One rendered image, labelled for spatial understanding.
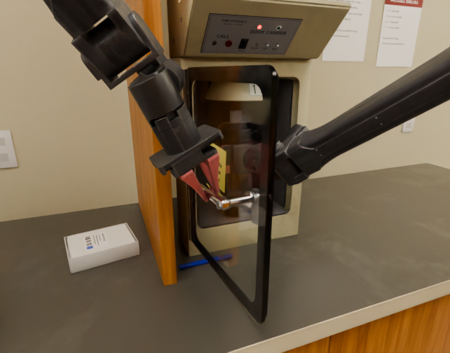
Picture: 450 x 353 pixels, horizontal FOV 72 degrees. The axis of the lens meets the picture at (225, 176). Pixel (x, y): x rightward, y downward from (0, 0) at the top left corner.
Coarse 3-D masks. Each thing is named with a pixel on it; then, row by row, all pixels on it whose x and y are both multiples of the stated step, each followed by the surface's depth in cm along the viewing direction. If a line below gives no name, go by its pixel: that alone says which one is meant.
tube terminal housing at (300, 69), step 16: (176, 0) 62; (176, 16) 63; (176, 32) 64; (176, 48) 66; (192, 64) 65; (208, 64) 66; (224, 64) 67; (240, 64) 68; (272, 64) 71; (288, 64) 73; (304, 64) 74; (304, 80) 75; (304, 96) 77; (304, 112) 78; (288, 192) 87; (288, 208) 89; (272, 224) 85; (288, 224) 87
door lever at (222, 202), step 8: (200, 184) 51; (208, 184) 51; (208, 192) 48; (216, 192) 47; (248, 192) 46; (216, 200) 46; (224, 200) 44; (232, 200) 45; (240, 200) 46; (248, 200) 46; (224, 208) 44
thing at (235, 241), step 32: (256, 64) 40; (192, 96) 62; (224, 96) 49; (256, 96) 41; (224, 128) 51; (256, 128) 42; (256, 160) 44; (224, 192) 55; (256, 192) 45; (224, 224) 57; (256, 224) 46; (224, 256) 59; (256, 256) 48; (256, 288) 49; (256, 320) 51
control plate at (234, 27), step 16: (224, 16) 55; (240, 16) 56; (256, 16) 57; (208, 32) 58; (224, 32) 59; (240, 32) 60; (256, 32) 61; (272, 32) 62; (288, 32) 63; (208, 48) 61; (224, 48) 62; (256, 48) 64; (272, 48) 65
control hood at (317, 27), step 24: (192, 0) 52; (216, 0) 52; (240, 0) 54; (264, 0) 55; (288, 0) 56; (312, 0) 58; (192, 24) 55; (312, 24) 62; (336, 24) 64; (192, 48) 60; (288, 48) 67; (312, 48) 69
